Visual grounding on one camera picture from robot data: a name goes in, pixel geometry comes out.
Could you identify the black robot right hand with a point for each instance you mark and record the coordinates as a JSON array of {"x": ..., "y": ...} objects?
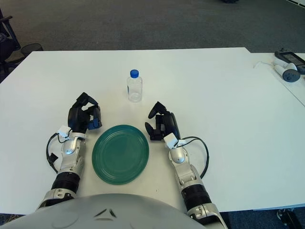
[{"x": 169, "y": 121}]

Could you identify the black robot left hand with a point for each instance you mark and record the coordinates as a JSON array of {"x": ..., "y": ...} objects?
[{"x": 76, "y": 117}]

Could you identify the clear bottle with blue cap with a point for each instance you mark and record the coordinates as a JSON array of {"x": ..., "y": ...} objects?
[{"x": 135, "y": 90}]

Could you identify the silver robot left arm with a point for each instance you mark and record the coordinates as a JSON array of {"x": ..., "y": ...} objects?
[{"x": 69, "y": 148}]

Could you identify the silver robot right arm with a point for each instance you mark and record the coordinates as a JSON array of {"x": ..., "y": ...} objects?
[{"x": 177, "y": 155}]

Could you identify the green round plate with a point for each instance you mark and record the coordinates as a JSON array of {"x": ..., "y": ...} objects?
[{"x": 120, "y": 155}]

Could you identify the black office chair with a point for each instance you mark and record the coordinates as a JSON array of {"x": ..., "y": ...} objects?
[{"x": 7, "y": 47}]

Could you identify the silver robot torso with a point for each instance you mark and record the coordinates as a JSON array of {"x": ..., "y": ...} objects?
[{"x": 95, "y": 214}]

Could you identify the white VR controller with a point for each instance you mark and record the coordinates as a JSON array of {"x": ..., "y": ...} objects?
[{"x": 290, "y": 75}]

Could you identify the black handheld device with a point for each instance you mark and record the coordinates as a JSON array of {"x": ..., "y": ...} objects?
[{"x": 290, "y": 57}]

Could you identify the black chair base with casters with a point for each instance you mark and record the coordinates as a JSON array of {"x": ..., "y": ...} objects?
[{"x": 289, "y": 218}]

